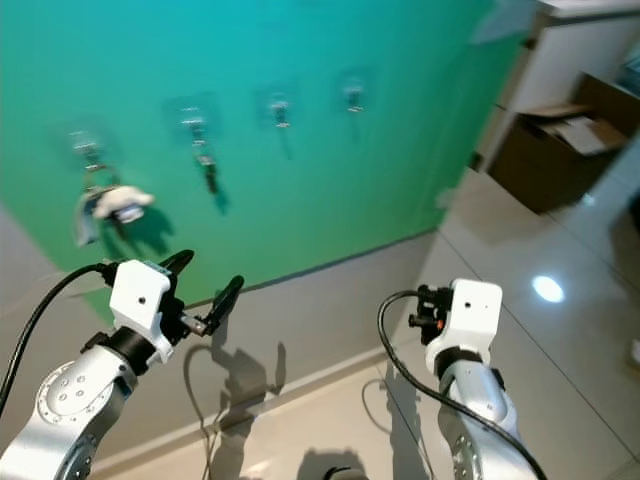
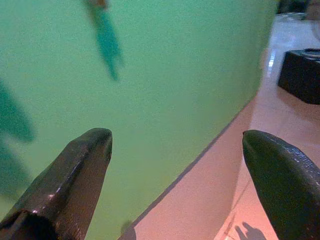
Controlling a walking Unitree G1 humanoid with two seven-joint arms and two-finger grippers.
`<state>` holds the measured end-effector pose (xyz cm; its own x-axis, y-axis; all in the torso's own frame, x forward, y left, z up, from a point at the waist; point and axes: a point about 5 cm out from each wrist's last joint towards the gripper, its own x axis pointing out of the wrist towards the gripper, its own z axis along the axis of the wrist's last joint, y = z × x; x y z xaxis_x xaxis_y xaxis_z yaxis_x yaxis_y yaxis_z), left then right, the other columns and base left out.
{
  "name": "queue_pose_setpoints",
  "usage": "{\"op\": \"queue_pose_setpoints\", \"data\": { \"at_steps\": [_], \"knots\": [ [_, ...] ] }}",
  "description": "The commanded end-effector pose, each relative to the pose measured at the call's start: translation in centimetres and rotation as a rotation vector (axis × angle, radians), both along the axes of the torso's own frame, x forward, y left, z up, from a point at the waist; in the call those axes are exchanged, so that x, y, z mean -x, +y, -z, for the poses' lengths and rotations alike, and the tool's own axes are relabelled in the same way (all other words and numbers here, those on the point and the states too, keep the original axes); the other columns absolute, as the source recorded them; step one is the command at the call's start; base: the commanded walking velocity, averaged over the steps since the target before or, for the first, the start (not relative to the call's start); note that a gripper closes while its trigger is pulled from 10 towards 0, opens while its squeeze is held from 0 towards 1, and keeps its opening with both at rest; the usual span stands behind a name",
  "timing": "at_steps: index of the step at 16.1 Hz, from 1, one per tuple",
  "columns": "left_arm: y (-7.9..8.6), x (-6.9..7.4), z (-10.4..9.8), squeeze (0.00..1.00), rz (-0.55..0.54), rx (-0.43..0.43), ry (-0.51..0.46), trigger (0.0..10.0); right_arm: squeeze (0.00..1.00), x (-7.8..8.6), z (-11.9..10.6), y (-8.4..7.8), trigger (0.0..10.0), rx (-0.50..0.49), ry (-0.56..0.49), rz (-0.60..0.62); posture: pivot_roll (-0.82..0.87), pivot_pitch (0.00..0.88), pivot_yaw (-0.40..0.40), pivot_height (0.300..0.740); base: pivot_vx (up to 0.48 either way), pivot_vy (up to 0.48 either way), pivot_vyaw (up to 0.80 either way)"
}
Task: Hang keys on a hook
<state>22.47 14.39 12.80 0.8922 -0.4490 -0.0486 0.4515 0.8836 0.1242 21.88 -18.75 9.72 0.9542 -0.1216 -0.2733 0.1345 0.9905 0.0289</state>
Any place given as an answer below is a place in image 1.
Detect brown cardboard box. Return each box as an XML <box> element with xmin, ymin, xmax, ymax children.
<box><xmin>487</xmin><ymin>74</ymin><xmax>640</xmax><ymax>217</ymax></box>

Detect dark key on silver ring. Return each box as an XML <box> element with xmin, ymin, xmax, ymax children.
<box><xmin>194</xmin><ymin>140</ymin><xmax>222</xmax><ymax>197</ymax></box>

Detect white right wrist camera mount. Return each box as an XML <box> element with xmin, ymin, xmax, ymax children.
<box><xmin>424</xmin><ymin>277</ymin><xmax>504</xmax><ymax>377</ymax></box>

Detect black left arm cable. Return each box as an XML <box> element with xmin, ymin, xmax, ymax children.
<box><xmin>0</xmin><ymin>261</ymin><xmax>113</xmax><ymax>421</ymax></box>

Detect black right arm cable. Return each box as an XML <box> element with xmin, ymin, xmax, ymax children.
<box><xmin>376</xmin><ymin>289</ymin><xmax>549</xmax><ymax>480</ymax></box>

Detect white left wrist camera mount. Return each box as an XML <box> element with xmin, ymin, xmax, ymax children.
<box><xmin>108</xmin><ymin>257</ymin><xmax>174</xmax><ymax>367</ymax></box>

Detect white cabinet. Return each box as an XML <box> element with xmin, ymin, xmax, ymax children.
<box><xmin>475</xmin><ymin>0</ymin><xmax>640</xmax><ymax>166</ymax></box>

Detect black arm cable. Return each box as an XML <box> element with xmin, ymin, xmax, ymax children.
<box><xmin>376</xmin><ymin>289</ymin><xmax>549</xmax><ymax>480</ymax></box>
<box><xmin>0</xmin><ymin>261</ymin><xmax>113</xmax><ymax>421</ymax></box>

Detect green wall board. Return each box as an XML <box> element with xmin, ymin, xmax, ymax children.
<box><xmin>0</xmin><ymin>0</ymin><xmax>537</xmax><ymax>323</ymax></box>

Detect clear adhesive metal hook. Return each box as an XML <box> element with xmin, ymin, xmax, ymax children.
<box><xmin>334</xmin><ymin>66</ymin><xmax>377</xmax><ymax>113</ymax></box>
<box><xmin>258</xmin><ymin>82</ymin><xmax>303</xmax><ymax>129</ymax></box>
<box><xmin>170</xmin><ymin>96</ymin><xmax>219</xmax><ymax>149</ymax></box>
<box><xmin>66</xmin><ymin>120</ymin><xmax>113</xmax><ymax>177</ymax></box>

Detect keys with white plush charm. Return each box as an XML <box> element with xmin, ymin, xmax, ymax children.
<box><xmin>71</xmin><ymin>166</ymin><xmax>157</xmax><ymax>247</ymax></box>

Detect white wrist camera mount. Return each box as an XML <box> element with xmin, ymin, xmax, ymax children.
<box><xmin>108</xmin><ymin>257</ymin><xmax>174</xmax><ymax>367</ymax></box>
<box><xmin>424</xmin><ymin>277</ymin><xmax>504</xmax><ymax>377</ymax></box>

